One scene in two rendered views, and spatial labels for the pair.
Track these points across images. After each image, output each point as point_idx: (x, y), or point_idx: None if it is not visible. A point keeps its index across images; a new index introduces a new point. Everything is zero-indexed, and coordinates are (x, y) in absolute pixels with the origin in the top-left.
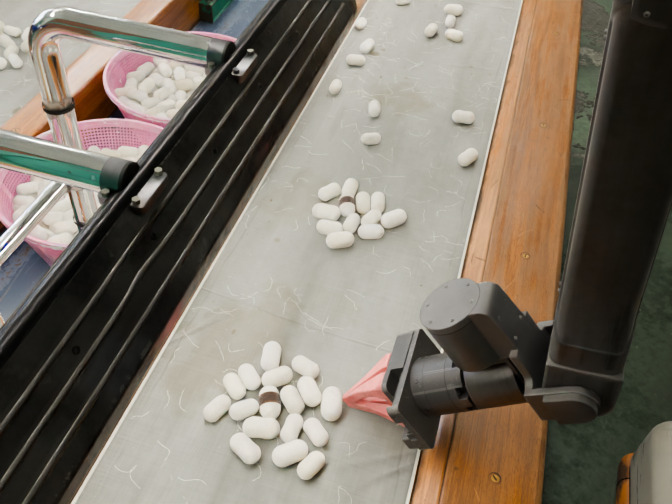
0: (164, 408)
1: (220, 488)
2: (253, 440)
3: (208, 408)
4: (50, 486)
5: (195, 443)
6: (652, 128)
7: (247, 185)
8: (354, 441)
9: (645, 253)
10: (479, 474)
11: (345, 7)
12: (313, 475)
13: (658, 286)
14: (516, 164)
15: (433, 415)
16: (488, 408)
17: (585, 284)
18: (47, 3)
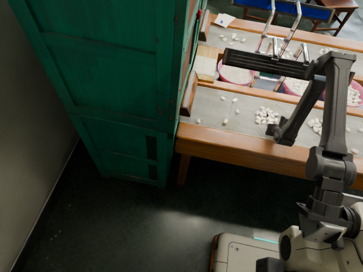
0: (260, 102)
1: (249, 111)
2: (259, 114)
3: (261, 106)
4: (238, 63)
5: (255, 107)
6: (304, 95)
7: (287, 74)
8: (264, 128)
9: (294, 116)
10: (264, 144)
11: None
12: (255, 122)
13: None
14: (357, 161)
15: (271, 132)
16: (278, 147)
17: (290, 117)
18: (356, 62)
